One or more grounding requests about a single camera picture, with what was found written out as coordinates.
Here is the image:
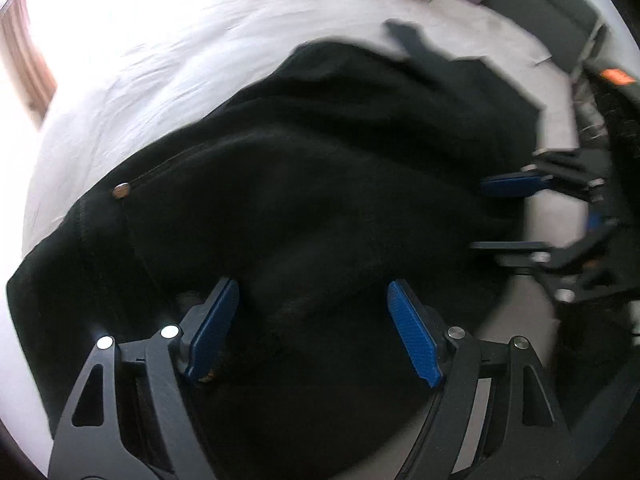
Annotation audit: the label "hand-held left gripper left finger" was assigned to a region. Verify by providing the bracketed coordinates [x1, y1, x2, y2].
[47, 276, 241, 480]

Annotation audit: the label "bed with white sheet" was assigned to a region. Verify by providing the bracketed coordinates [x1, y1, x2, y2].
[0, 0, 591, 443]

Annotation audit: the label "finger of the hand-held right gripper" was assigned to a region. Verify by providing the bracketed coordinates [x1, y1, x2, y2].
[479, 150, 607, 204]
[470, 217, 618, 306]

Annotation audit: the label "beige curtain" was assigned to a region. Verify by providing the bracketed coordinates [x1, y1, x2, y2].
[0, 0, 57, 123]

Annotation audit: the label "black pants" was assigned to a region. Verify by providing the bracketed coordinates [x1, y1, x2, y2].
[6, 19, 551, 480]

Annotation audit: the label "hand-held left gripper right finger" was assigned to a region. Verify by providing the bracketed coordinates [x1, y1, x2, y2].
[386, 279, 577, 480]

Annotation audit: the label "dark grey headboard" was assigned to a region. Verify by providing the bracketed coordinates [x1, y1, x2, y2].
[475, 0, 610, 73]

